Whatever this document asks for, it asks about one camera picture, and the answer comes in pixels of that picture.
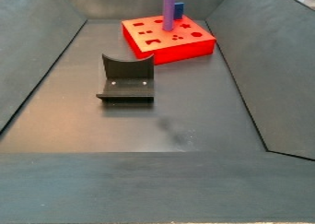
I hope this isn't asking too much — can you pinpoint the purple cylinder peg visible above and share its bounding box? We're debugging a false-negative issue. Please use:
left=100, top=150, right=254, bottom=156
left=163, top=0, right=175, bottom=31

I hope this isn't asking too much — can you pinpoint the blue rounded block peg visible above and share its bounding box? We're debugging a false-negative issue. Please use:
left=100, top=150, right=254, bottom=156
left=174, top=2, right=184, bottom=20

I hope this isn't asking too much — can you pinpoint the black curved fixture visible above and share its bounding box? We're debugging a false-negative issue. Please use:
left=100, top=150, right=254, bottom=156
left=96, top=55, right=155, bottom=100

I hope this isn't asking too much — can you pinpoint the red shape sorter block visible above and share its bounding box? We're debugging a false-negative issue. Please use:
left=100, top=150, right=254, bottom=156
left=121, top=16, right=216, bottom=65

